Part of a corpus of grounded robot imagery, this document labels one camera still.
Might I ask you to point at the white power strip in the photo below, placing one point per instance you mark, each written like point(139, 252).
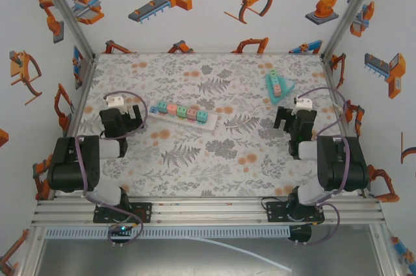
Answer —
point(211, 122)

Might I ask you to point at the floral table cloth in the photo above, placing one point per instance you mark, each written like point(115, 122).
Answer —
point(195, 175)

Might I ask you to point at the teal tray with blocks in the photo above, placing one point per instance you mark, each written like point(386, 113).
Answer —
point(282, 96)

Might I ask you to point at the black control board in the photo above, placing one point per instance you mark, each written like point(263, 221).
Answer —
point(300, 234)
point(121, 231)

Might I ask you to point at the white plastic tube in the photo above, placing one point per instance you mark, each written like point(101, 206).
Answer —
point(247, 251)

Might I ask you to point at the green plug adapter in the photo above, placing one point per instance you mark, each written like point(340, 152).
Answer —
point(272, 74)
point(181, 111)

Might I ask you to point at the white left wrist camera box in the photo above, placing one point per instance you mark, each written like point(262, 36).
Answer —
point(115, 101)

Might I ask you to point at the pink plug adapter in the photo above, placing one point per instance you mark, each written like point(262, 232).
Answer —
point(277, 90)
point(191, 114)
point(171, 109)

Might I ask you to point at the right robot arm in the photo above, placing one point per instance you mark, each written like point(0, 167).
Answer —
point(341, 165)

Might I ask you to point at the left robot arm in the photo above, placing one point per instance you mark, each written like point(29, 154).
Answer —
point(71, 165)

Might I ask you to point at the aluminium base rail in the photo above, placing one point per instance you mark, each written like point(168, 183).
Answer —
point(211, 214)

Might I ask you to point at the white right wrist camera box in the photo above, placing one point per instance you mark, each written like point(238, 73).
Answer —
point(303, 103)

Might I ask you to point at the aluminium side rail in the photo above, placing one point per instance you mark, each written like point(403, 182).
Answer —
point(80, 99)
point(329, 78)

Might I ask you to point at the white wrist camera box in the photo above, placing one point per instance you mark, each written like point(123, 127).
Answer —
point(303, 103)
point(115, 101)

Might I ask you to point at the aluminium frame leg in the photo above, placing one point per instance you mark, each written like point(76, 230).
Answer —
point(32, 250)
point(385, 250)

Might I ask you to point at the aluminium frame post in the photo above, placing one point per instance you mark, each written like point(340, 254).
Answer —
point(354, 6)
point(62, 6)

